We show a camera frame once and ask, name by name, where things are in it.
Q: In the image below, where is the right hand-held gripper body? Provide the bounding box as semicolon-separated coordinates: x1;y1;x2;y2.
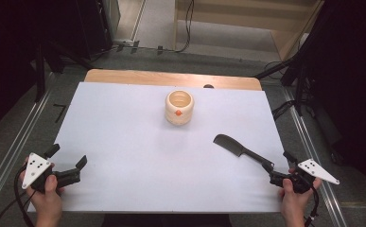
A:
269;158;341;195

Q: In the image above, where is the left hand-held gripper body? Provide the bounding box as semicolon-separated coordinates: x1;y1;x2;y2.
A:
22;152;81;194

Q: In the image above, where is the dark grey toy cleaver knife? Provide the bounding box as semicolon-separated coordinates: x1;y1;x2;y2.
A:
213;133;269;166

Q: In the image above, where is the cream ribbed cup orange dot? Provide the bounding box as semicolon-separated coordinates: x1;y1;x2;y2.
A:
165;89;195;127

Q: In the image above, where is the person's left hand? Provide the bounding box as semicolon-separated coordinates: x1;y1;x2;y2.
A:
18;157;66;219

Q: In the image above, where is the person's right hand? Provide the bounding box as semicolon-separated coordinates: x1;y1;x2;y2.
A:
278;167;322;219

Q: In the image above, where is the white board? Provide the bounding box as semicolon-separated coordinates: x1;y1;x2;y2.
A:
27;81;290;214

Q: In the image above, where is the black metal stand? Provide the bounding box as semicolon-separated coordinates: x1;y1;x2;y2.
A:
33;39;48;103
254;55;309;117

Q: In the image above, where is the person's dark clothing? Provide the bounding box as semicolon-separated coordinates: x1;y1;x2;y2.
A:
102;213;233;227

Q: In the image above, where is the wooden table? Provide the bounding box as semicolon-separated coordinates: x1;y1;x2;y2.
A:
84;68;263;92

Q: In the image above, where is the black cabinet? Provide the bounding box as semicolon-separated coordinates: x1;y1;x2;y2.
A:
71;0;114;61

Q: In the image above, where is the light wooden shelf unit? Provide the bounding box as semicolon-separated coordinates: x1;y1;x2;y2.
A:
173;0;326;61

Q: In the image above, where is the aluminium floor rail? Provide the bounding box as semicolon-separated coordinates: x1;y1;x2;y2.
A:
0;71;56;218
280;86;349;227

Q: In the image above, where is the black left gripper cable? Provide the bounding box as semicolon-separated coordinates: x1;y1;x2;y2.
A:
0;164;37;227

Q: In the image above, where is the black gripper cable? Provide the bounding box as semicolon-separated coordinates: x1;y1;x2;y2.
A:
303;185;321;227
0;164;37;227

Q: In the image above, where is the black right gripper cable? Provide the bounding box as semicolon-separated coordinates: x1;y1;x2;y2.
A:
303;185;321;227

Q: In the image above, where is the black floor cable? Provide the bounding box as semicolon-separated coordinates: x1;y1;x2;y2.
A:
270;99;298;121

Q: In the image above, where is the black hanging cable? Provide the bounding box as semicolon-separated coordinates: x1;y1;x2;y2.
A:
173;0;196;54

